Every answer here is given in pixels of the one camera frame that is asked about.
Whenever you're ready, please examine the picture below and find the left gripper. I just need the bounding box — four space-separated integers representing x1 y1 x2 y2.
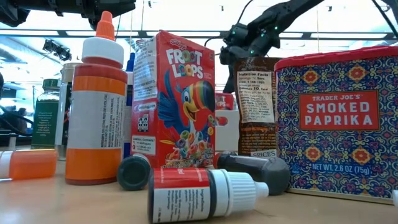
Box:
79 0 137 30

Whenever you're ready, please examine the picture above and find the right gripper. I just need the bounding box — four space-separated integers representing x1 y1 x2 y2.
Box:
219 23 254 94

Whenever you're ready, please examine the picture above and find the brown spice pouch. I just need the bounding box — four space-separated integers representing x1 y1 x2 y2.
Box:
233 57 282 158

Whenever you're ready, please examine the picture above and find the red Froot Loops cereal box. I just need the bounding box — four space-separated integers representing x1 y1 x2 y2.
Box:
130 30 216 170

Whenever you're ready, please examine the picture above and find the large blue food colouring bottle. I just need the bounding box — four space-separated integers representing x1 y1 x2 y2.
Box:
123 52 135 159

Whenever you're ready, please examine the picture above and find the dark maroon squeeze bottle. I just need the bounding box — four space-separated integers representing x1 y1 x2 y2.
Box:
213 151 291 196

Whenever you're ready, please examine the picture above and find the large orange food colouring bottle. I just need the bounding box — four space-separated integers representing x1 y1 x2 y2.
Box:
65 11 129 187

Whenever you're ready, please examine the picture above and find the smoked paprika tin red lid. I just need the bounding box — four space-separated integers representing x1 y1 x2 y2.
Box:
274 45 398 206

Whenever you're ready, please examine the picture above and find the green lid spice jar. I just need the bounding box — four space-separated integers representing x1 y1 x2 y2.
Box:
30 78 62 150

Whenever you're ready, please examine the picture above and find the small red-label dropper bottle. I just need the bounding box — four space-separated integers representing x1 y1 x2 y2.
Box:
147 167 270 224

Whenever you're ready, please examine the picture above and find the small dark green dropper bottle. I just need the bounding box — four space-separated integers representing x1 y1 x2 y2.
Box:
117 154 152 192

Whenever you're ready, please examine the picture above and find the small orange dropper bottle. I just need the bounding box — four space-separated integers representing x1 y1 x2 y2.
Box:
0 148 59 181

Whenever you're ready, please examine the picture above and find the grey plastic bin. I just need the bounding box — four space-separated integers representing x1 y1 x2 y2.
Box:
215 109 241 152

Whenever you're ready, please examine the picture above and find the person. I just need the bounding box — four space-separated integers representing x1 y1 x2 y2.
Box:
9 105 29 133

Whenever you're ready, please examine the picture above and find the black ceiling-mounted camera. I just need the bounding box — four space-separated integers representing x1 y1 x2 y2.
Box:
42 39 73 62

